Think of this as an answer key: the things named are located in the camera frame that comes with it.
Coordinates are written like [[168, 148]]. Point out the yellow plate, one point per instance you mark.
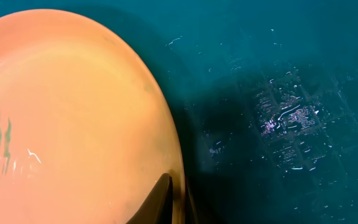
[[85, 130]]

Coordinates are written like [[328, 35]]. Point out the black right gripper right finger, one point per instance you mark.
[[196, 210]]

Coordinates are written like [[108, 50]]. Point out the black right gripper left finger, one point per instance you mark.
[[157, 208]]

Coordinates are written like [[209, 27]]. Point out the teal plastic tray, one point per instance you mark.
[[264, 94]]

